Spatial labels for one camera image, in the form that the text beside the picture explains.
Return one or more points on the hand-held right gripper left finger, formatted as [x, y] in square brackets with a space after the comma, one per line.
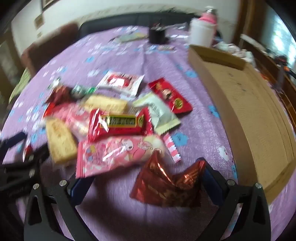
[79, 188]

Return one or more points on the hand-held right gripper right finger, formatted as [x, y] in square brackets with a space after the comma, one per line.
[211, 183]

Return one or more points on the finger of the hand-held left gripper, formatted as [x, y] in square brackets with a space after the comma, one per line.
[15, 139]
[27, 169]

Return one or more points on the white red striped sachet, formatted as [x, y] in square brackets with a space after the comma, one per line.
[27, 151]

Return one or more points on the yellow biscuit clear packet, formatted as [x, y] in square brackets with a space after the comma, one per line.
[106, 104]
[61, 141]

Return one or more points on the pink cartoon snack packet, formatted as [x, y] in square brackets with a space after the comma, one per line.
[115, 155]
[74, 118]

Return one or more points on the red foil snack packet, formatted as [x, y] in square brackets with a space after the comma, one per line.
[60, 95]
[161, 183]

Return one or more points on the red snack bar green label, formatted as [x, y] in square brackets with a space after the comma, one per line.
[115, 122]

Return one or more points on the shallow cardboard box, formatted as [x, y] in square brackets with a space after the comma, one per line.
[249, 111]

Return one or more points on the green candy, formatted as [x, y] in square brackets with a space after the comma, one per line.
[83, 91]

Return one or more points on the pale green snack packet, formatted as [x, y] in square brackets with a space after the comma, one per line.
[159, 111]

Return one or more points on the red cartoon snack packet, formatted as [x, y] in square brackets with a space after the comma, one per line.
[170, 96]

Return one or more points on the white packet red label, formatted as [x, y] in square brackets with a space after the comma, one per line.
[120, 81]

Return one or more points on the purple floral tablecloth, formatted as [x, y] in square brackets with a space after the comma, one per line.
[203, 129]

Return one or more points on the brown armchair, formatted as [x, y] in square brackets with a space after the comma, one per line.
[50, 46]

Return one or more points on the white gloves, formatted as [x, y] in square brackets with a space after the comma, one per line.
[231, 47]

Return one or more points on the white plastic jar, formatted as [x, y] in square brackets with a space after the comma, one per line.
[201, 33]

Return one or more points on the green card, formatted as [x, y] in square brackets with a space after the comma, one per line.
[130, 37]

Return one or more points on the black cup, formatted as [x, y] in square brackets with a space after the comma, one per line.
[157, 33]

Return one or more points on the black leather sofa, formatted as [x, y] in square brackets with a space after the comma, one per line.
[129, 22]

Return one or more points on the bottle with pink knit sleeve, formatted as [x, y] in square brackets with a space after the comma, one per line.
[209, 16]

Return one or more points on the small wall picture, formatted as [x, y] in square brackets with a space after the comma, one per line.
[38, 21]

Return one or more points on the framed wall painting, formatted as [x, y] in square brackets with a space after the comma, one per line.
[49, 3]

